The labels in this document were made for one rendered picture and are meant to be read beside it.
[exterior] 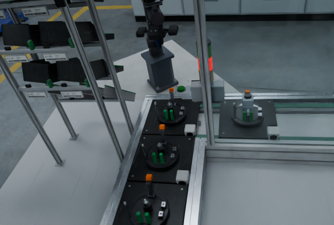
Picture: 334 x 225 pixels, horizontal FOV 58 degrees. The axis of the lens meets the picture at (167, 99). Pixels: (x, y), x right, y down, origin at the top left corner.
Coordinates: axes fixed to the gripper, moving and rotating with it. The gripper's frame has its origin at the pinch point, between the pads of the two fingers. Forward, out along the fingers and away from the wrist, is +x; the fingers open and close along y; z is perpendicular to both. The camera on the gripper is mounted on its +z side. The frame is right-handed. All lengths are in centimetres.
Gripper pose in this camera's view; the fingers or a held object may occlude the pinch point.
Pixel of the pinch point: (159, 41)
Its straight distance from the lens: 139.9
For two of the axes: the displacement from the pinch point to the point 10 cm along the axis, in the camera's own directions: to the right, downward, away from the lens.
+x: 1.5, 7.7, 6.2
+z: -1.8, 6.4, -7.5
